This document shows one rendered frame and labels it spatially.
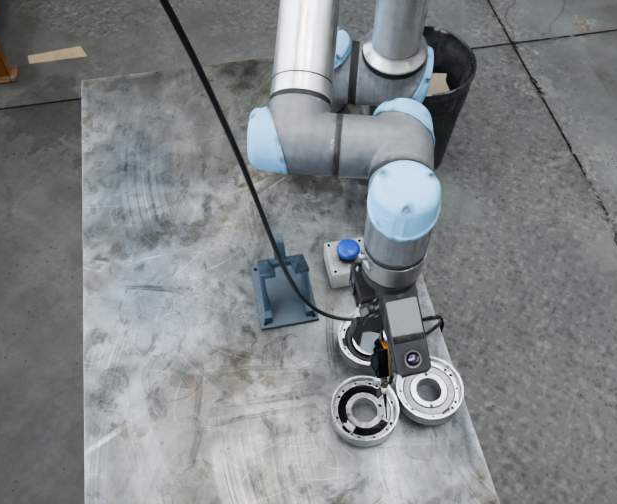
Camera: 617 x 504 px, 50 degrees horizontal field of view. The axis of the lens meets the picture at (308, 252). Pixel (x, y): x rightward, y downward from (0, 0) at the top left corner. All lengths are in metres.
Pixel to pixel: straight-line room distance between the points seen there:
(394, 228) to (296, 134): 0.16
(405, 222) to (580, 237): 1.74
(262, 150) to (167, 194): 0.58
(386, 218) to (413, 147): 0.11
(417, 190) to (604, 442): 1.48
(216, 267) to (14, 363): 1.07
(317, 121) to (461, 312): 1.42
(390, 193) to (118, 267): 0.68
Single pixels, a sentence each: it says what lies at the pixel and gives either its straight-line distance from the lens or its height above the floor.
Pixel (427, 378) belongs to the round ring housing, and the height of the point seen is 0.83.
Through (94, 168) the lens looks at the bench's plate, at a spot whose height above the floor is 0.80.
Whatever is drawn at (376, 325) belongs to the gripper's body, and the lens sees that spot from 0.89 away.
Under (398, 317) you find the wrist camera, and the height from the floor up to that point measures 1.09.
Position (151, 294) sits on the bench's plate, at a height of 0.80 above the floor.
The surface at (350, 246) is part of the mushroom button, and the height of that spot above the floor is 0.87.
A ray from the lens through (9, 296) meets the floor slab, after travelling 2.30.
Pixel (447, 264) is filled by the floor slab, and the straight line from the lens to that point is 2.22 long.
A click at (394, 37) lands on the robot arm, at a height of 1.10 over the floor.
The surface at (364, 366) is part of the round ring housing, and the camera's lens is 1.08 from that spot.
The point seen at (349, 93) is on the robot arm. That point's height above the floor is 0.96.
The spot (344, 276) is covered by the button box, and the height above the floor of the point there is 0.84.
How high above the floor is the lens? 1.82
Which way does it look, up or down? 56 degrees down
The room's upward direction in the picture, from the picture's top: straight up
